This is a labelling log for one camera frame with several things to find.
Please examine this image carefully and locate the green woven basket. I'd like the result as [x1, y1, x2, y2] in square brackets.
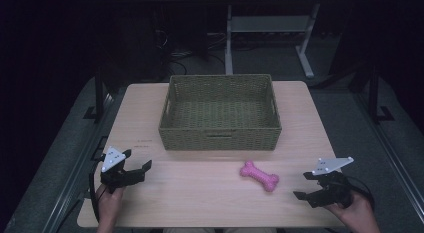
[158, 73, 283, 152]

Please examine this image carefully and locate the bundle of floor cables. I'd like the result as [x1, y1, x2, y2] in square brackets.
[154, 28, 228, 78]

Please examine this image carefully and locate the grey aluminium rail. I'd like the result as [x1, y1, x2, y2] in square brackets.
[353, 92, 424, 215]
[42, 92, 116, 233]

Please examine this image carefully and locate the pink bone toy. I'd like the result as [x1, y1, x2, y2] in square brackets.
[239, 160, 281, 193]

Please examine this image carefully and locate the person's left hand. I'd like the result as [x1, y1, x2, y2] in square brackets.
[95, 185, 126, 225]

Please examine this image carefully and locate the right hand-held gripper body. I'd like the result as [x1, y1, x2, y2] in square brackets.
[307, 156, 355, 209]

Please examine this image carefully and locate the white metal desk frame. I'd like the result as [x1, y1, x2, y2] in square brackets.
[224, 2, 322, 79]

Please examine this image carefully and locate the person's right hand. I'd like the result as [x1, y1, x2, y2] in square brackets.
[324, 191, 381, 233]

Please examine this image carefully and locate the black metal post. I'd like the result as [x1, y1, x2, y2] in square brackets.
[83, 68, 109, 124]
[367, 65, 395, 125]

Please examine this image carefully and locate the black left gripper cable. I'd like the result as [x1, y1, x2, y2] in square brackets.
[88, 161, 109, 225]

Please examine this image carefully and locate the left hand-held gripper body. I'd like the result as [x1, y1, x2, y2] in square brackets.
[99, 145, 146, 195]

